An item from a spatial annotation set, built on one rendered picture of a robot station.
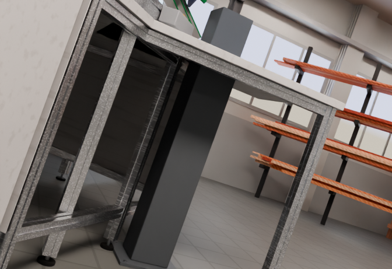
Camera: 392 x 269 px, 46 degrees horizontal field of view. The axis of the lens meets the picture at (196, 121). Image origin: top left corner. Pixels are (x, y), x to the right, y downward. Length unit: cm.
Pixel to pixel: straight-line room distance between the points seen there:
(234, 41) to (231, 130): 437
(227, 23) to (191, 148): 51
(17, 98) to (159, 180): 85
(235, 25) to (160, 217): 81
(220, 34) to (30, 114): 93
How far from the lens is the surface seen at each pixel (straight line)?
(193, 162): 184
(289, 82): 173
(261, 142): 643
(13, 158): 118
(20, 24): 105
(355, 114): 554
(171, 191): 184
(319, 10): 685
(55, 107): 121
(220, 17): 187
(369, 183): 759
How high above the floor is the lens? 58
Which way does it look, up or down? 1 degrees up
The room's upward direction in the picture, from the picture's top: 20 degrees clockwise
